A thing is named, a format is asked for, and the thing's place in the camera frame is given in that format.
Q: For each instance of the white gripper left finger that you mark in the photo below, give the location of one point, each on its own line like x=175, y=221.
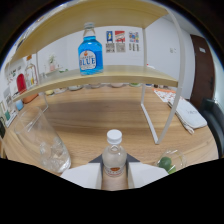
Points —
x=83, y=175

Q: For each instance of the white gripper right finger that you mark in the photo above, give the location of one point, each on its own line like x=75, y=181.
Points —
x=146, y=173

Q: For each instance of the glass cup with limes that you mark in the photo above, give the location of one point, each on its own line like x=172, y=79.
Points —
x=166, y=162

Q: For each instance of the clear bottle with white cap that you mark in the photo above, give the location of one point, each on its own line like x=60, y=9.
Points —
x=114, y=156

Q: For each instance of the light blue cup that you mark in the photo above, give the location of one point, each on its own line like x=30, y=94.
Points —
x=19, y=105

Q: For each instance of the clear glass with ice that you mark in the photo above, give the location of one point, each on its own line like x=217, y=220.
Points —
x=50, y=150

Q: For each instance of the white pouch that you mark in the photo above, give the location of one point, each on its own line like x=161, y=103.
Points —
x=188, y=115

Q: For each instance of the orange printed paper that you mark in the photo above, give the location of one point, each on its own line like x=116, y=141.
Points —
x=165, y=95

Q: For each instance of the black chair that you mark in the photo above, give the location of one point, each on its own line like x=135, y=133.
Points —
x=215, y=126

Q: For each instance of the orange basket with fruit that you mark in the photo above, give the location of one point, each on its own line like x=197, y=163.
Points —
x=30, y=98

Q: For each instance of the two-tier wood and white rack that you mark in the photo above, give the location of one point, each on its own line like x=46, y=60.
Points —
x=110, y=75

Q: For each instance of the red liquid bottle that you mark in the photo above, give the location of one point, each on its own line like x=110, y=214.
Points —
x=21, y=84

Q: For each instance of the brown door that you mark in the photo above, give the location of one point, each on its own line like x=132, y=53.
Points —
x=201, y=73

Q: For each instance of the blue liquid bottle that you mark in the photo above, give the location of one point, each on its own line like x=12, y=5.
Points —
x=90, y=56

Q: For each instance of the multicolour poster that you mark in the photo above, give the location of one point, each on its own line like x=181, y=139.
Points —
x=133, y=37

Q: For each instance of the red poster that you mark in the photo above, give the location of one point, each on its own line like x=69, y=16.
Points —
x=120, y=36

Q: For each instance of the blue poster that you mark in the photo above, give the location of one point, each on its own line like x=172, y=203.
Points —
x=109, y=36

